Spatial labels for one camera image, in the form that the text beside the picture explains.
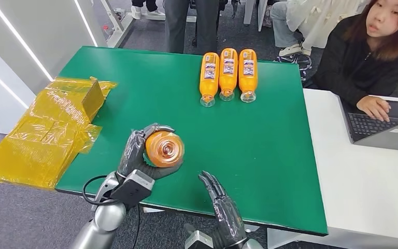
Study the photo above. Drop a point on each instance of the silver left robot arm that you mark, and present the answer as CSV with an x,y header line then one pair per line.
x,y
103,220

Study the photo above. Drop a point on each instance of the white metal frame stand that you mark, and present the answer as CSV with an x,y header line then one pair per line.
x,y
118,25

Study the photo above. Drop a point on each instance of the standing person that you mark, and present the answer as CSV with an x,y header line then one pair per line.
x,y
190,24

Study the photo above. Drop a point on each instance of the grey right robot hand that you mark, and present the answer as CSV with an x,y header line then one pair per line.
x,y
228,220

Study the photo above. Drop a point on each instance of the grey laptop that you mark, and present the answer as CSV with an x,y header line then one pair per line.
x,y
374,125

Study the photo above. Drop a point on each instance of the yellow film wrapped cardboard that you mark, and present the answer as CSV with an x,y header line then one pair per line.
x,y
46,134

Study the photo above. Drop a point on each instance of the orange juice bottle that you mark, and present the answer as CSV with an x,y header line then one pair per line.
x,y
164,149
228,74
209,80
248,75

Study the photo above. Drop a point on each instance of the seated person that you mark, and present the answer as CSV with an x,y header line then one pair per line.
x,y
305,22

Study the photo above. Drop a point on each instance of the green table mat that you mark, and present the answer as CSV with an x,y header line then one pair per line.
x,y
219,144

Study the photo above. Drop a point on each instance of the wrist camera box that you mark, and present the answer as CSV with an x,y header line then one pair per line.
x,y
199,240
133,187

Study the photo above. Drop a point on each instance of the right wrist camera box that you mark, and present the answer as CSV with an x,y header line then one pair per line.
x,y
199,240

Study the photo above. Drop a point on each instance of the office chair wheel base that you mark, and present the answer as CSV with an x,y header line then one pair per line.
x,y
296,62

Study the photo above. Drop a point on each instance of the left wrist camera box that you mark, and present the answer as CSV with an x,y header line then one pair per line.
x,y
133,187

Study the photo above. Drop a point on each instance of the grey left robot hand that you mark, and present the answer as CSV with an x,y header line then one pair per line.
x,y
132,154

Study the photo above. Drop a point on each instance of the person at laptop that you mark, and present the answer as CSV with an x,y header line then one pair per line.
x,y
353,65

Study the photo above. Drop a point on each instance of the person's feet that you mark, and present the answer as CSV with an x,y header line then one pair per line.
x,y
147,13

